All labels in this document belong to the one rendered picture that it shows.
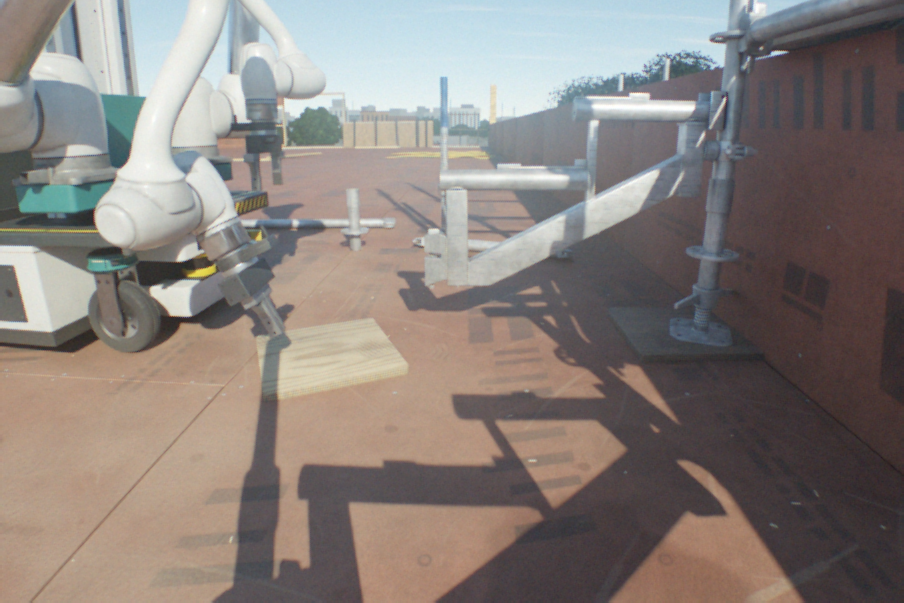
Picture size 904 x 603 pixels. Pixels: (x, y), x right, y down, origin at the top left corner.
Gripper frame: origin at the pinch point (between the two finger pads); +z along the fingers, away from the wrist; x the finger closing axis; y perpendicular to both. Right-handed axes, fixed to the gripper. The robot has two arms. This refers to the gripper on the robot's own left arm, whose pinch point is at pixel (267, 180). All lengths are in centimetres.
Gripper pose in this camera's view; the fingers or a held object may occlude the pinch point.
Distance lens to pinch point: 148.8
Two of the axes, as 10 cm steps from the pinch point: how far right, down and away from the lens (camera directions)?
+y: 10.0, 0.2, -0.9
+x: 0.9, -2.7, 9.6
